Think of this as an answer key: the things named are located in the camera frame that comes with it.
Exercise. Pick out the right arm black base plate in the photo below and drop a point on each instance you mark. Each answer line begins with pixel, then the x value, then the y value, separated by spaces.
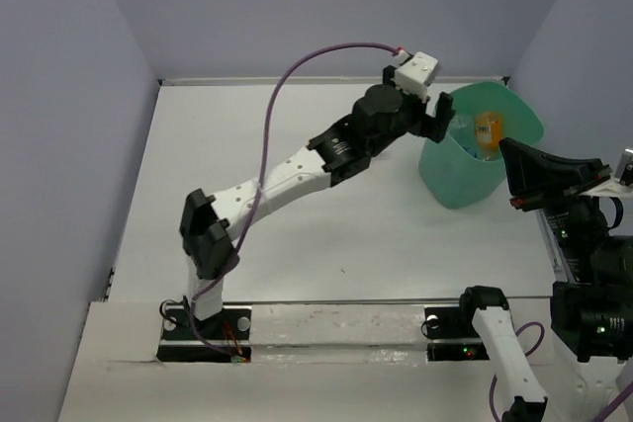
pixel 449 337

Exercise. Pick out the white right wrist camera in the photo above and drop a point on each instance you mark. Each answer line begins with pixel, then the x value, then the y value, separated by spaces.
pixel 619 184

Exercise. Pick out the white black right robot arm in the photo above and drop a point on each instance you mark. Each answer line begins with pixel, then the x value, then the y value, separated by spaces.
pixel 590 312

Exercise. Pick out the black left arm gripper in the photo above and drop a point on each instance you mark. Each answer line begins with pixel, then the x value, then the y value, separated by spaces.
pixel 436 128

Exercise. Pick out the clear jar with silver rim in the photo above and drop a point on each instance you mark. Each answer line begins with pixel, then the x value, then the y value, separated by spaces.
pixel 462 127

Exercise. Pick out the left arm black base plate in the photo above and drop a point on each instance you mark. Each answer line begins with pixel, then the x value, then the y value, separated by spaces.
pixel 223 339

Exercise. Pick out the blue label clear bottle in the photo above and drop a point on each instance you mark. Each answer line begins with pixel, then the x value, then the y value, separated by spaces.
pixel 474 150

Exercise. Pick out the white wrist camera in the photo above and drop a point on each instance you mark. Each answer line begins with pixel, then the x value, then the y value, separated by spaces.
pixel 415 72
pixel 619 184

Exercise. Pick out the green plastic bin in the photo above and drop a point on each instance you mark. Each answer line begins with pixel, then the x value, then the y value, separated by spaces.
pixel 457 171

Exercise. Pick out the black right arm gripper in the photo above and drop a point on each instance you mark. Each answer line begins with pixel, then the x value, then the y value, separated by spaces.
pixel 540 176

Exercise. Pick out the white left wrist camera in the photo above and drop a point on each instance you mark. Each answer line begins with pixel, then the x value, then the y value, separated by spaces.
pixel 415 72

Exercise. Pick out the small orange juice bottle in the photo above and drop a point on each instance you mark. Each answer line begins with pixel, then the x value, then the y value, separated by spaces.
pixel 488 134

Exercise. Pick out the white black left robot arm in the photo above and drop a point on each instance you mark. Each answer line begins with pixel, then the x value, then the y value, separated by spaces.
pixel 212 226

